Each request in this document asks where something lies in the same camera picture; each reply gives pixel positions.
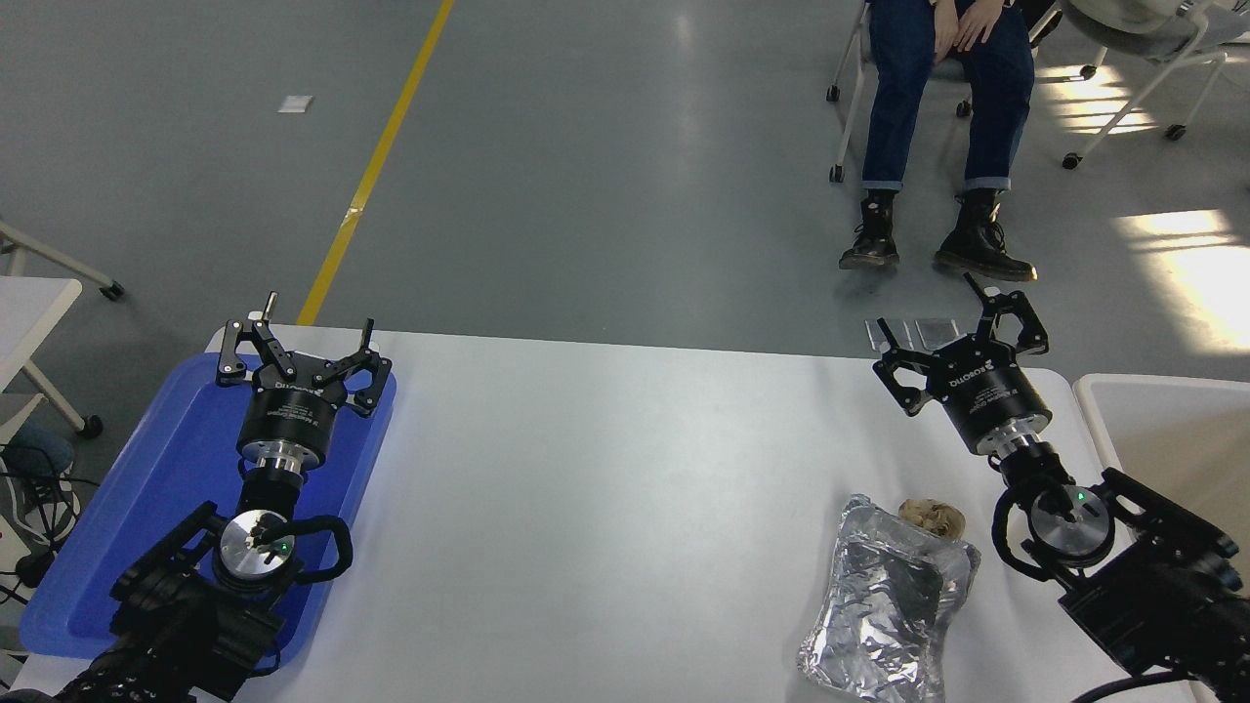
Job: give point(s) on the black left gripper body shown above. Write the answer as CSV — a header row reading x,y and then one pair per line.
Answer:
x,y
291,410

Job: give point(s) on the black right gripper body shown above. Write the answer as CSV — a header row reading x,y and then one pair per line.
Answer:
x,y
991,395

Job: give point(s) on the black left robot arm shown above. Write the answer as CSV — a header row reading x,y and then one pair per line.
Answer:
x,y
186,625

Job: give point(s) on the seated person's left hand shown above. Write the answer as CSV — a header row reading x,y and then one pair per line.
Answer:
x,y
979,21

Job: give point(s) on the seated person's right hand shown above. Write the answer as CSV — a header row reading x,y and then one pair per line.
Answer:
x,y
945,24

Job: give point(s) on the clear floor plate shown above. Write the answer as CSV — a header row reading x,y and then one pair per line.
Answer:
x,y
937,332
903,337

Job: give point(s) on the crumpled tan paper ball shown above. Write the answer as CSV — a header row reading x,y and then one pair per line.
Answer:
x,y
933,517

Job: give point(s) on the blue plastic tray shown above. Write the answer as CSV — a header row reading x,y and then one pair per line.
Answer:
x,y
156,488

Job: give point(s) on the large pale bin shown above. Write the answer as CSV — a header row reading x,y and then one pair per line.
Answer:
x,y
1182,439

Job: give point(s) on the crumpled silver foil tray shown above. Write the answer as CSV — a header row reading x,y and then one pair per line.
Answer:
x,y
879,615

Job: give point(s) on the seated person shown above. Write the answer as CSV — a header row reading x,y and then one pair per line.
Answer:
x,y
898,98

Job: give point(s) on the grey-blue round item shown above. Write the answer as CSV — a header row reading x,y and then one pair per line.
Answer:
x,y
44,449

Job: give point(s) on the white side table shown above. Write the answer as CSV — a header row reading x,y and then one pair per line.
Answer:
x,y
29,312

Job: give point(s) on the white wheeled chair grey seat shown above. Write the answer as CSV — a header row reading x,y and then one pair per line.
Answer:
x,y
1152,39

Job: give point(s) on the white wheeled frame leg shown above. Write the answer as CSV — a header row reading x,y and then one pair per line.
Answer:
x,y
59,259

